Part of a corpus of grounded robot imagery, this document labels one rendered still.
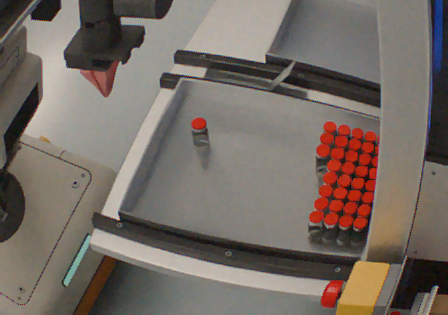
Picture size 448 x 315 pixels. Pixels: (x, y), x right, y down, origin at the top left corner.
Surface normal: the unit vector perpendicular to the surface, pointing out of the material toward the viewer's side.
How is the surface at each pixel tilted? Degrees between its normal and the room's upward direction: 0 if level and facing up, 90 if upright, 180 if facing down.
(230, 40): 0
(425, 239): 90
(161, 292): 0
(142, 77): 0
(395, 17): 90
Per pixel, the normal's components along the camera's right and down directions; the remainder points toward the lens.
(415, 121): -0.32, 0.71
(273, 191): -0.07, -0.68
